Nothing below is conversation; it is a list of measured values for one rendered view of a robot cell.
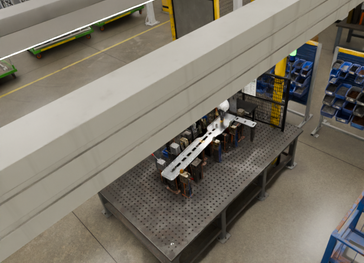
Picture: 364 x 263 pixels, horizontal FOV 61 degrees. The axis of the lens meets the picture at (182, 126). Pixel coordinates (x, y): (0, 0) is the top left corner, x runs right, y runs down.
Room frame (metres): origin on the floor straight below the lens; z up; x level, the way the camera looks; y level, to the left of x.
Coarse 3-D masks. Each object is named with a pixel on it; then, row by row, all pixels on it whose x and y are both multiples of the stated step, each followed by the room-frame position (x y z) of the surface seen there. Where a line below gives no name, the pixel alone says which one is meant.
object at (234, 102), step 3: (231, 96) 3.42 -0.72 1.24; (234, 96) 3.39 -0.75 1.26; (231, 99) 3.42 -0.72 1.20; (234, 99) 3.39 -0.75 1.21; (231, 102) 3.42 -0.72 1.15; (234, 102) 3.39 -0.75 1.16; (231, 105) 3.42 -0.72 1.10; (234, 105) 3.39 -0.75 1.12; (231, 108) 3.42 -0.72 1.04; (234, 111) 3.39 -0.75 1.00
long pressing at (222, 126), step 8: (216, 120) 3.26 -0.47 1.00; (224, 120) 3.23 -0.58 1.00; (232, 120) 3.21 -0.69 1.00; (208, 128) 3.11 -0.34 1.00; (216, 128) 3.09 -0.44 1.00; (224, 128) 3.07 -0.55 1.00; (208, 136) 2.95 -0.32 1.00; (192, 144) 2.84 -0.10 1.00; (200, 144) 2.82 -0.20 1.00; (184, 152) 2.72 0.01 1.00; (192, 152) 2.70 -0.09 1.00; (200, 152) 2.69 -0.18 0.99; (176, 160) 2.60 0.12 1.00; (184, 160) 2.58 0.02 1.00; (192, 160) 2.57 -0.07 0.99; (168, 168) 2.48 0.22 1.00; (176, 168) 2.47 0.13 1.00; (184, 168) 2.46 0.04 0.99; (168, 176) 2.36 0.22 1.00; (176, 176) 2.35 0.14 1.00
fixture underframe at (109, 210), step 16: (288, 160) 3.08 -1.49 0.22; (272, 176) 2.82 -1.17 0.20; (256, 192) 2.57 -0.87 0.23; (112, 208) 2.62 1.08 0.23; (240, 208) 2.35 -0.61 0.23; (128, 224) 2.34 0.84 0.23; (224, 224) 2.12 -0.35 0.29; (144, 240) 2.08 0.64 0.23; (208, 240) 1.97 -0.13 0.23; (224, 240) 2.07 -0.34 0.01; (160, 256) 1.86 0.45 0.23; (192, 256) 1.80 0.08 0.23
